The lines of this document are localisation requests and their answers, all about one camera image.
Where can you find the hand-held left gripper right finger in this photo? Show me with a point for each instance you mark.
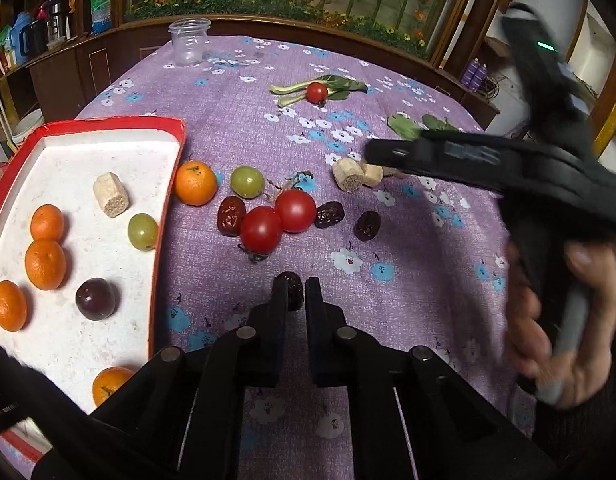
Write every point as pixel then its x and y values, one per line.
pixel 323 340

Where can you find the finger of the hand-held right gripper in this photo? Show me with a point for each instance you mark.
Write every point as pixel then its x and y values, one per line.
pixel 392 152

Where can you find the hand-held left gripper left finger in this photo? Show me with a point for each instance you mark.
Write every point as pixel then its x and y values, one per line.
pixel 273 340

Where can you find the beige sugarcane piece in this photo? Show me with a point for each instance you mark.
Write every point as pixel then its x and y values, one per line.
pixel 110 195
pixel 349 175
pixel 372 175

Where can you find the dried red date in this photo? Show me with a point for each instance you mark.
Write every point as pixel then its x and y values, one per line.
pixel 231 215
pixel 296 290
pixel 330 214
pixel 368 225

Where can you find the red tomato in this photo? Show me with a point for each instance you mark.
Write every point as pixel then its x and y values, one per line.
pixel 295 210
pixel 260 229
pixel 316 92

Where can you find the green grape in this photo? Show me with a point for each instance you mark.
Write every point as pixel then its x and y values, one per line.
pixel 248 181
pixel 143 231

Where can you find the dark purple plum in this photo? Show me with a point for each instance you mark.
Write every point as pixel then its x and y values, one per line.
pixel 95 299

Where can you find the red-rimmed white tray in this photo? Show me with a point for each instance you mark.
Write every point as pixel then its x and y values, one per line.
pixel 63 160

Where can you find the person's right forearm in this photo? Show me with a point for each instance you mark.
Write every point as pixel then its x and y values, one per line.
pixel 587 440

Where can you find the person's right hand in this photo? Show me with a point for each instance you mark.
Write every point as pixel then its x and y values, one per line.
pixel 600 310

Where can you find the green vegetable leaf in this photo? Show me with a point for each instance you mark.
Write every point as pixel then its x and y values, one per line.
pixel 440 122
pixel 405 127

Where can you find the green bok choy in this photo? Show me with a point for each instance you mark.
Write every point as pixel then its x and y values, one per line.
pixel 345 82

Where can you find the dry fruit stem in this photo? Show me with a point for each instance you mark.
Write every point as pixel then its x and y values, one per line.
pixel 300 177

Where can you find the purple floral tablecloth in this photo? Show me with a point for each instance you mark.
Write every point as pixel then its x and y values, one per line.
pixel 412 260

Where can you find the clear plastic cup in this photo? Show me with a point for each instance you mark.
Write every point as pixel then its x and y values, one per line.
pixel 189 40

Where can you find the white plastic bucket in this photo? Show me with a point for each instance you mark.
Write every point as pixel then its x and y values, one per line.
pixel 25 127

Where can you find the green plastic bottle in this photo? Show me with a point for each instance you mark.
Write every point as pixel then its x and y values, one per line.
pixel 100 7

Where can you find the dark wooden cabinet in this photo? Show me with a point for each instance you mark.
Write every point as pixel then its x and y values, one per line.
pixel 68 80

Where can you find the black steel thermos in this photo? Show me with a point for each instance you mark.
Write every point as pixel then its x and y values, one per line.
pixel 58 15

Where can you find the black mug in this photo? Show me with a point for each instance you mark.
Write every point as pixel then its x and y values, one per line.
pixel 37 37

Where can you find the blue plastic jug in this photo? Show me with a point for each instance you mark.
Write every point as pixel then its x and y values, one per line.
pixel 20 35

